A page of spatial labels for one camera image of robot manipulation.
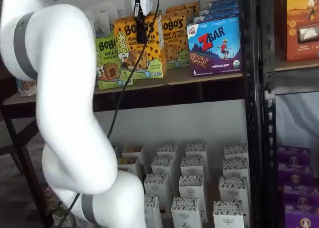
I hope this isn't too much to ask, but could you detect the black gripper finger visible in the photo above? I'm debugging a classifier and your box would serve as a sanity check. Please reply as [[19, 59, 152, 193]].
[[134, 0, 148, 44]]

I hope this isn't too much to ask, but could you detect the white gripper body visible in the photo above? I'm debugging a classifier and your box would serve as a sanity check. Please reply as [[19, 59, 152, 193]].
[[131, 0, 154, 15]]

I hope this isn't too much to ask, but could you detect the orange Bobo's peanut butter box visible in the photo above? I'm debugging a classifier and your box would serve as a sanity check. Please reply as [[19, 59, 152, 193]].
[[160, 15, 191, 71], [164, 7, 196, 53], [166, 1, 201, 24], [113, 13, 168, 79]]

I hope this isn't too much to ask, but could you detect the green Bobo's apple pie box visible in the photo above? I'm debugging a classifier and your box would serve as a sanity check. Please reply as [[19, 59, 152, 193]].
[[95, 31, 134, 90]]

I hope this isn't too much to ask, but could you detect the blue Zbar box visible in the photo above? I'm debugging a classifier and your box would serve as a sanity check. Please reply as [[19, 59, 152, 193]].
[[186, 16, 243, 77], [205, 0, 239, 9], [198, 3, 239, 15], [193, 9, 240, 24]]

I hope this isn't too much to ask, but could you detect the wooden shelf board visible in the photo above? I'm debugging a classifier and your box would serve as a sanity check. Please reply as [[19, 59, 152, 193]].
[[3, 73, 244, 106], [275, 59, 319, 73]]

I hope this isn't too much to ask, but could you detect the white yellow granola box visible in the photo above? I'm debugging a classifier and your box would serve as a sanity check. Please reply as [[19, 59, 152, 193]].
[[116, 157, 140, 175], [121, 145, 145, 161]]

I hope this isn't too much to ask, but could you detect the metal and wood shelf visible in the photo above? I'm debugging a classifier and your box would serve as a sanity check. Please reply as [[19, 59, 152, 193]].
[[2, 0, 261, 228]]

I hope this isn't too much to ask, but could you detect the large orange snack box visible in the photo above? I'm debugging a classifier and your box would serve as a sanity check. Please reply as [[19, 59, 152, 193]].
[[286, 0, 319, 63]]

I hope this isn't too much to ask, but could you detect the purple snack box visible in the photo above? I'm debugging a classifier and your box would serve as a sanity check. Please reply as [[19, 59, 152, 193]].
[[277, 145, 312, 165], [277, 163, 314, 186], [284, 204, 319, 228], [283, 184, 319, 206]]

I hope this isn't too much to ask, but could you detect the white granola bag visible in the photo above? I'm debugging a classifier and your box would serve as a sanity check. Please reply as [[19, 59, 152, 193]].
[[109, 0, 126, 20], [16, 78, 38, 97], [92, 9, 112, 38]]

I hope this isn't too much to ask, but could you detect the white patterned carton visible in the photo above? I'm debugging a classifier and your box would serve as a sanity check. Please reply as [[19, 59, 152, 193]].
[[178, 175, 208, 223], [151, 156, 175, 181], [213, 200, 246, 228], [143, 173, 172, 211], [171, 197, 204, 228], [222, 158, 250, 179], [157, 143, 180, 164], [144, 195, 164, 228], [180, 156, 207, 181], [185, 142, 209, 164], [223, 143, 249, 161], [218, 176, 251, 204]]

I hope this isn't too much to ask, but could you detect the white carton boxes group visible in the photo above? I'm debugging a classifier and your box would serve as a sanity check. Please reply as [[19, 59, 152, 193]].
[[139, 143, 250, 228]]

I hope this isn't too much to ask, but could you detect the black metal shelf frame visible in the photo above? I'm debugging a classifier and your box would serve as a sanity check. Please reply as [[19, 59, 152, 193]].
[[259, 0, 319, 228]]

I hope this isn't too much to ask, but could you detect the black stand frame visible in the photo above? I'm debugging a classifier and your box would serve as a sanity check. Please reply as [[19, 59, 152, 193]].
[[0, 63, 54, 228]]

